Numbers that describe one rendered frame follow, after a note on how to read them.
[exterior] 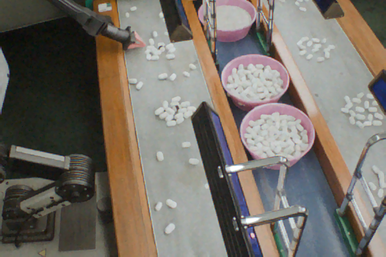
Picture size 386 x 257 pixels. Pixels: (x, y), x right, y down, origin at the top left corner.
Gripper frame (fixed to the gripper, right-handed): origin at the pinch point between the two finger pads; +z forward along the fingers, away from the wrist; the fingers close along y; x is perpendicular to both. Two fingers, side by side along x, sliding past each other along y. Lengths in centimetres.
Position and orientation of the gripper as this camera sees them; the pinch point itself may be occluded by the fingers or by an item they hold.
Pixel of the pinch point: (143, 45)
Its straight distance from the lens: 208.1
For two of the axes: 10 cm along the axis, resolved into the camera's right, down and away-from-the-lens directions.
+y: -2.1, -7.4, 6.4
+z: 7.8, 2.7, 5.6
